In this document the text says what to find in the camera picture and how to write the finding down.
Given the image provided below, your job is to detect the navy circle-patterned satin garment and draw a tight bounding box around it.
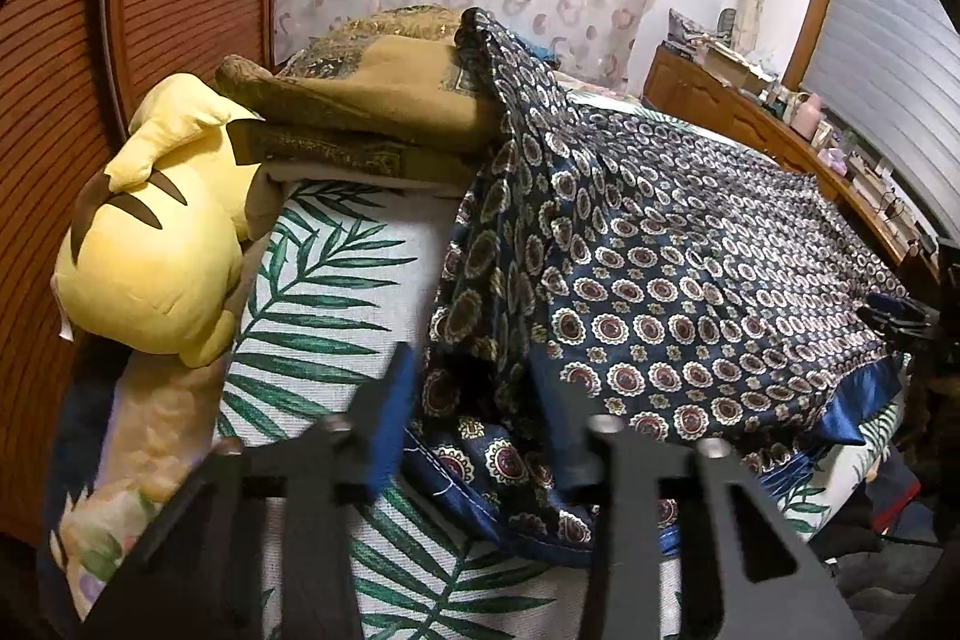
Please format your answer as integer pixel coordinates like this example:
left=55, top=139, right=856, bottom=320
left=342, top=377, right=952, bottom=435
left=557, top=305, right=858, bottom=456
left=409, top=8, right=900, bottom=567

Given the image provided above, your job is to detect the white palm-leaf cushion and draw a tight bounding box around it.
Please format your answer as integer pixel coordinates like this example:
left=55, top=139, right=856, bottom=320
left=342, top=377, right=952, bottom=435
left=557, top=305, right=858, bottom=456
left=218, top=181, right=905, bottom=638

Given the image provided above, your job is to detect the yellow plush toy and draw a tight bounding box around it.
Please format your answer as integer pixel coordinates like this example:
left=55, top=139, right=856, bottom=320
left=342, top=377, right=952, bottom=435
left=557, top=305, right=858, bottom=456
left=52, top=73, right=283, bottom=367

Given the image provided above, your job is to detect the pink tissue pouch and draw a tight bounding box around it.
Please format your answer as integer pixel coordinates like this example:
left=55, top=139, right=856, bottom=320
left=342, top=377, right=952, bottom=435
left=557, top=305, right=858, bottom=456
left=818, top=148, right=848, bottom=177

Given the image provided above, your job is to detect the brown gold folded cushion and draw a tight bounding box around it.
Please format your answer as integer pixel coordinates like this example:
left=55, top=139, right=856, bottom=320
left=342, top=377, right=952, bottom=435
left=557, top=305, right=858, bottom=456
left=215, top=5, right=503, bottom=185

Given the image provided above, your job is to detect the pink thermos bottle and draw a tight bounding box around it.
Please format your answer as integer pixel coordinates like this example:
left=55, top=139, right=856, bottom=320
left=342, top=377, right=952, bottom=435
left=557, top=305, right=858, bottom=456
left=791, top=94, right=823, bottom=142

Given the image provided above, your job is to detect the wooden sideboard cabinet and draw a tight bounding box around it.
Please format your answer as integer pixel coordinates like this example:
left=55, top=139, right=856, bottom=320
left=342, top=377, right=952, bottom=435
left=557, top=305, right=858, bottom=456
left=643, top=44, right=939, bottom=286

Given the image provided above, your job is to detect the cardboard box on sideboard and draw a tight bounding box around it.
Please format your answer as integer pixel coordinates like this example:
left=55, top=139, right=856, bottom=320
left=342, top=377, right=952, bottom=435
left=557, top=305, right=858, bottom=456
left=701, top=42, right=773, bottom=96

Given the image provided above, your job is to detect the grey window blind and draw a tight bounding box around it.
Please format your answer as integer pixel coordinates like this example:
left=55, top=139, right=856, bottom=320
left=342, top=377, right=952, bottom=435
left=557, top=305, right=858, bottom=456
left=802, top=0, right=958, bottom=237

